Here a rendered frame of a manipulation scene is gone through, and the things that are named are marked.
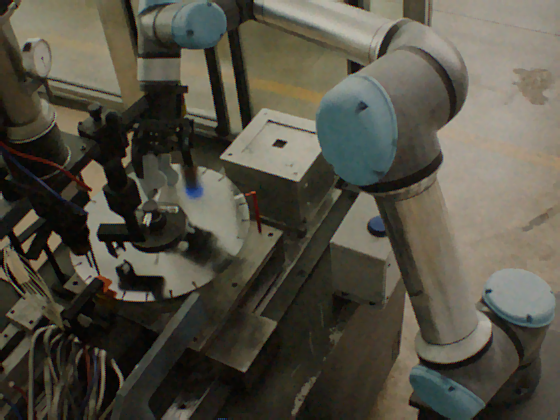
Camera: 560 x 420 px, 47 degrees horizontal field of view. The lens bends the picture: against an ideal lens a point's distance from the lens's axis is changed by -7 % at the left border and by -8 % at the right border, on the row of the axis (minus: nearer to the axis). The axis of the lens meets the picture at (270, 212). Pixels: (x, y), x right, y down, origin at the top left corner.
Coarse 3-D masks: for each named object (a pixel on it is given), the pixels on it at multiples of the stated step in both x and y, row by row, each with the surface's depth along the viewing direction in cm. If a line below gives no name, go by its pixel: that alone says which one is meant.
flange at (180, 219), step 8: (144, 216) 117; (168, 216) 119; (176, 216) 119; (184, 216) 119; (152, 224) 116; (160, 224) 116; (168, 224) 117; (176, 224) 117; (184, 224) 117; (152, 232) 116; (160, 232) 116; (168, 232) 116; (176, 232) 116; (184, 232) 117; (152, 240) 115; (160, 240) 115; (168, 240) 115; (176, 240) 116; (144, 248) 115; (152, 248) 115; (160, 248) 115
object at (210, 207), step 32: (192, 192) 124; (224, 192) 123; (96, 224) 121; (192, 224) 118; (224, 224) 118; (96, 256) 115; (128, 256) 115; (160, 256) 114; (192, 256) 113; (224, 256) 113; (128, 288) 110; (160, 288) 109; (192, 288) 108
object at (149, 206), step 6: (156, 192) 118; (156, 198) 117; (144, 204) 115; (150, 204) 115; (156, 204) 115; (138, 210) 116; (144, 210) 114; (150, 210) 114; (156, 210) 115; (162, 210) 115; (168, 210) 115; (174, 210) 115; (150, 216) 114; (156, 216) 115; (144, 222) 113
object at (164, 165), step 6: (156, 156) 118; (162, 156) 118; (168, 156) 117; (162, 162) 118; (168, 162) 118; (162, 168) 118; (168, 168) 118; (168, 174) 118; (174, 174) 117; (168, 180) 118; (174, 180) 118
